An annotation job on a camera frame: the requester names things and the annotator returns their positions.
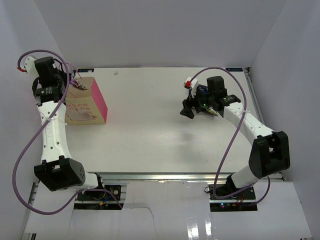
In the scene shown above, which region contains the beige and pink paper bag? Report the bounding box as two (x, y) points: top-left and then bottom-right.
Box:
(65, 68), (108, 126)

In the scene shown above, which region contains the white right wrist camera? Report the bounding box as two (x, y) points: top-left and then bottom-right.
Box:
(183, 76), (199, 98)

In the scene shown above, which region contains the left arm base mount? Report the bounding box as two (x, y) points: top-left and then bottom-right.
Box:
(74, 184), (123, 211)

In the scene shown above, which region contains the blue label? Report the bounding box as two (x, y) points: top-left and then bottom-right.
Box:
(77, 68), (95, 73)
(225, 67), (244, 72)

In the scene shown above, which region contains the blue label back right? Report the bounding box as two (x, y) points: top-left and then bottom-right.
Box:
(225, 67), (244, 72)

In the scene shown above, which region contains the white cardboard front panel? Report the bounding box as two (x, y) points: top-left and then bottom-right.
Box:
(24, 181), (312, 240)

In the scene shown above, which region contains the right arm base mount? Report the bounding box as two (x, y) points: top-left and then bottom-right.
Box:
(204, 184), (258, 213)

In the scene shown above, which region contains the purple M&M packet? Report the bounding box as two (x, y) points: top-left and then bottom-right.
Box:
(70, 78), (88, 91)

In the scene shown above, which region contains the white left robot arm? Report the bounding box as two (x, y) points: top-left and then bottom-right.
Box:
(32, 56), (106, 200)

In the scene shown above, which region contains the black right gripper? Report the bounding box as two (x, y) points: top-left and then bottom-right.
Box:
(181, 85), (215, 119)

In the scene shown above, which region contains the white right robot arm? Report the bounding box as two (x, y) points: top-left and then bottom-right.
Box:
(180, 76), (291, 200)

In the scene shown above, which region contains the blue label back left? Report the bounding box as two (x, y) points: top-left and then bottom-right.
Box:
(77, 68), (95, 73)

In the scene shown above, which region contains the large dark blue snack bag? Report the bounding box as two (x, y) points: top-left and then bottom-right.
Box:
(191, 84), (218, 117)

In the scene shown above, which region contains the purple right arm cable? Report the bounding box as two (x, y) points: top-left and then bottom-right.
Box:
(191, 66), (271, 206)

